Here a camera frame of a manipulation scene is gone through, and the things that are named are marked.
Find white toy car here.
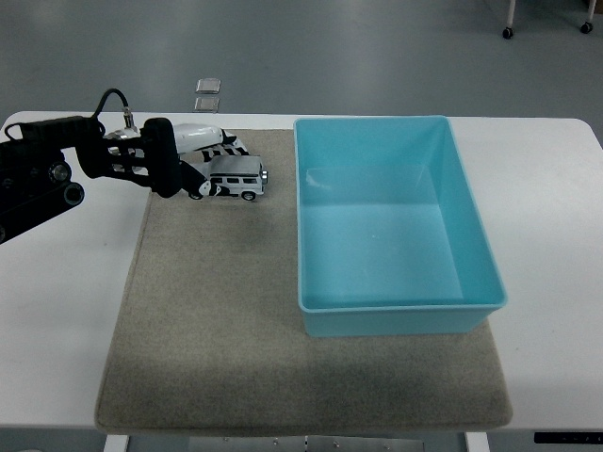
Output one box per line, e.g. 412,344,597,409
187,154,269,202

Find beige felt mat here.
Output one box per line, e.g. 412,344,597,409
93,129,513,437

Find black table control panel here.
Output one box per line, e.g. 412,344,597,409
532,430,603,444

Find white cart leg with caster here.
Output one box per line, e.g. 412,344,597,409
500,0,518,40
579,0,597,35

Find blue plastic box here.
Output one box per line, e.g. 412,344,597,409
292,115,509,339

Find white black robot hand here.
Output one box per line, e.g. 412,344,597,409
172,122,252,201

